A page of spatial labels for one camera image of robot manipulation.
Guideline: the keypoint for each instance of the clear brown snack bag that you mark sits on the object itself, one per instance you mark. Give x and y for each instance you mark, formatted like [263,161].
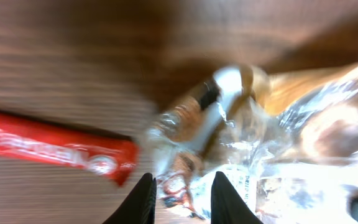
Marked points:
[288,145]

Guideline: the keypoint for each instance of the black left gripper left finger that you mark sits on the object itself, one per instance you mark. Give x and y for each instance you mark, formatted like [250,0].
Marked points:
[139,206]

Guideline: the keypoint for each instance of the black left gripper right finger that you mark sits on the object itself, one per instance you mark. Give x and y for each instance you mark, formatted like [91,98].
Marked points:
[227,207]

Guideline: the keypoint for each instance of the red snack bar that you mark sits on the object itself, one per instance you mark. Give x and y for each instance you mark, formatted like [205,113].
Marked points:
[112,157]

